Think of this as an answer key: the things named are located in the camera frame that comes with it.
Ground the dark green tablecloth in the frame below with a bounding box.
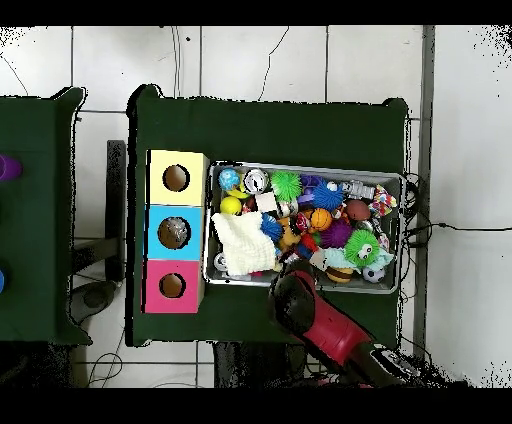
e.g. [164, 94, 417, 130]
[125, 83, 410, 348]

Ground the black cable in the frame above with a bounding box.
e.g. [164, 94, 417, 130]
[404, 221, 512, 238]

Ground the side table under green cloth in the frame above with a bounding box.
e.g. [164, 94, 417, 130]
[0, 86, 93, 345]

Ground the green spiky ball with eyes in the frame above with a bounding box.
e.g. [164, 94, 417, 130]
[342, 229, 380, 268]

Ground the cream waffle cloth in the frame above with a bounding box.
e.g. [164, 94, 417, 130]
[210, 211, 283, 277]

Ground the yellow ball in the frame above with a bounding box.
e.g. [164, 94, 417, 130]
[219, 195, 243, 216]

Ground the purple cup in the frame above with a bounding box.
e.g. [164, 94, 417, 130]
[0, 154, 24, 182]

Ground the crushed clear plastic bottle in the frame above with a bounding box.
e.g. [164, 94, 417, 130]
[161, 218, 190, 247]

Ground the brown football toy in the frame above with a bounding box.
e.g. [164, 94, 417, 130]
[345, 199, 372, 222]

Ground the shallow wire mesh bin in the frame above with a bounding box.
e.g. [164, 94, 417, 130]
[202, 160, 406, 295]

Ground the black panel on stand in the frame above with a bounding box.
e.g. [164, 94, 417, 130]
[69, 139, 128, 325]

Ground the orange basketball toy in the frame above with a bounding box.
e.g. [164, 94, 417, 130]
[310, 207, 334, 232]

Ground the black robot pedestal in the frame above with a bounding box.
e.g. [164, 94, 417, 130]
[213, 341, 309, 388]

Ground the purple spiky ball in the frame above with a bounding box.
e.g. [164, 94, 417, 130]
[319, 218, 354, 249]

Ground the blue spiky ball with eye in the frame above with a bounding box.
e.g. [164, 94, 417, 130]
[311, 180, 346, 212]

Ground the blue globe ball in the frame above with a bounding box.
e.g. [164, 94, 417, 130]
[217, 167, 241, 192]

